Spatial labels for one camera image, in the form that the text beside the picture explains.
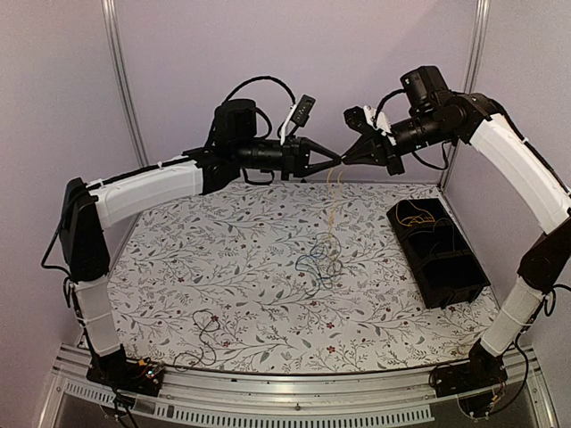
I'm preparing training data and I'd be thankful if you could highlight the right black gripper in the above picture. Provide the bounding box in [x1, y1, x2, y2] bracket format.
[342, 110, 453, 175]

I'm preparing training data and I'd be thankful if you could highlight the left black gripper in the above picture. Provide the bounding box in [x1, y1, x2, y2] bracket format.
[234, 135, 342, 180]

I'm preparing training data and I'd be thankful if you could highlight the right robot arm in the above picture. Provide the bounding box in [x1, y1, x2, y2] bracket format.
[342, 65, 570, 389]

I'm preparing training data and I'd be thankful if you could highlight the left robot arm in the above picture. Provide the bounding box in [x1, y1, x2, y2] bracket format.
[51, 99, 341, 387]

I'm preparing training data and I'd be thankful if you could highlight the floral table mat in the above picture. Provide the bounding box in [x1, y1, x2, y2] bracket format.
[108, 183, 498, 374]

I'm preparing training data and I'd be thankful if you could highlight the black plastic bin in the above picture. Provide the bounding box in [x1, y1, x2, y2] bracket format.
[386, 198, 490, 309]

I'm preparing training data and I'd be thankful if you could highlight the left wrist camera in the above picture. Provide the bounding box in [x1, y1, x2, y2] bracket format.
[291, 95, 316, 128]

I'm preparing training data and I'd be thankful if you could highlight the tangled cable pile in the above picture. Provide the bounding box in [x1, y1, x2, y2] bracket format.
[294, 231, 344, 298]

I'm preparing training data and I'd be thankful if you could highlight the right aluminium frame post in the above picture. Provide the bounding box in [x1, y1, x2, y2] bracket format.
[438, 0, 491, 192]

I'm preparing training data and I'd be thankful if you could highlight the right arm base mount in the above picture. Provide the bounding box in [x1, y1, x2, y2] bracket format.
[428, 348, 530, 420]

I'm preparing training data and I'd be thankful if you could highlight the aluminium front rail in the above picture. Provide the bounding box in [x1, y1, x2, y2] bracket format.
[39, 345, 563, 427]

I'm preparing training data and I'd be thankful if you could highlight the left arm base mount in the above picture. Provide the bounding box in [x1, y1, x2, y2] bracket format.
[87, 346, 165, 397]

